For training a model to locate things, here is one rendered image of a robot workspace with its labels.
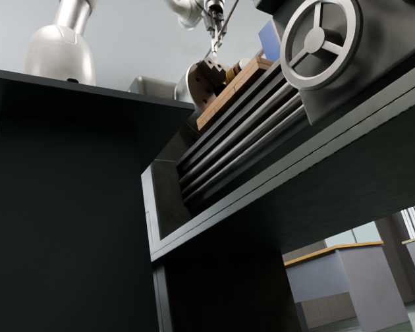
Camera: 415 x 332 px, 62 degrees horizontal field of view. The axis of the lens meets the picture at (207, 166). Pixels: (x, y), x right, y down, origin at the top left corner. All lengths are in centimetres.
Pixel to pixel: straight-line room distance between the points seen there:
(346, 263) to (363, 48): 298
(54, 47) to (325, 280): 320
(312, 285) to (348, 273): 47
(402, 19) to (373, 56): 6
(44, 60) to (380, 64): 67
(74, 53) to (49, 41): 6
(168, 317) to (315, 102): 73
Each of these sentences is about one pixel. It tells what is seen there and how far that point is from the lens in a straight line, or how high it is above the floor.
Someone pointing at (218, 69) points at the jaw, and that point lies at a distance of 127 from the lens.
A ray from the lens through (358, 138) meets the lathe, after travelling 51.
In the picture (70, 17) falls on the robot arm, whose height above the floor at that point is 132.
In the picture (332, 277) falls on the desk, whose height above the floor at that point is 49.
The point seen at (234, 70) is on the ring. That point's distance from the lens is 122.
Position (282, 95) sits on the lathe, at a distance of 83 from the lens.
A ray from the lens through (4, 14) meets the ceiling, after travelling 380.
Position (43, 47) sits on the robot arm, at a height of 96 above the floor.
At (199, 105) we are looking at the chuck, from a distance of 120.
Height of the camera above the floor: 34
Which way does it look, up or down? 24 degrees up
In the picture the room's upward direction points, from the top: 12 degrees counter-clockwise
